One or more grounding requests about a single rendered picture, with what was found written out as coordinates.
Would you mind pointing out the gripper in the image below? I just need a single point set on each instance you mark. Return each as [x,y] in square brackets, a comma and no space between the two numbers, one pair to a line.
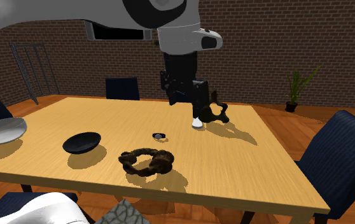
[180,66]

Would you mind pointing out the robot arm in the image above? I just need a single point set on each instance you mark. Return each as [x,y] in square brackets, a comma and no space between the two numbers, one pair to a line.
[72,9]

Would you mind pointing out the small white object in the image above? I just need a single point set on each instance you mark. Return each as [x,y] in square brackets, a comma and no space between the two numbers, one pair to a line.
[197,123]

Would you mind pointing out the dark brown looped sculpture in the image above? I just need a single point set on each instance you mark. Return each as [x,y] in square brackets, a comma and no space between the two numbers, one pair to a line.
[210,116]

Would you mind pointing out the small black grey watch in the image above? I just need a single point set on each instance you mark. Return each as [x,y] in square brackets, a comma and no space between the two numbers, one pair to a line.
[158,136]

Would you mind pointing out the wooden table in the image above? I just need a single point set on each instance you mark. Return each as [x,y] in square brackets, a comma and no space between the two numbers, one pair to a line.
[242,167]

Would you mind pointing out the green potted plant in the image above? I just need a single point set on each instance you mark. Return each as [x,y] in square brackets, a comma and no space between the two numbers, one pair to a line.
[295,88]

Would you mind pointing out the black bowl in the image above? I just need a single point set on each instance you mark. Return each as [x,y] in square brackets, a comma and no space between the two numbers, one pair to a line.
[81,143]

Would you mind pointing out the grey patterned robot stand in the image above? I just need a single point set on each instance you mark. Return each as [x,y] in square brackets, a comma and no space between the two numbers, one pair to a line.
[124,214]

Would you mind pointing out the grey metal rack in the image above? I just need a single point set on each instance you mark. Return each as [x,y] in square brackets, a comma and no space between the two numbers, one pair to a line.
[28,71]

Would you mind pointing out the silver bowl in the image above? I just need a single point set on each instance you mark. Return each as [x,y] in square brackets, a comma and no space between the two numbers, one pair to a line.
[0,131]

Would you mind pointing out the dark wall window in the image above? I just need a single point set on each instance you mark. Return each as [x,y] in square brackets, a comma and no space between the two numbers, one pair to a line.
[118,33]

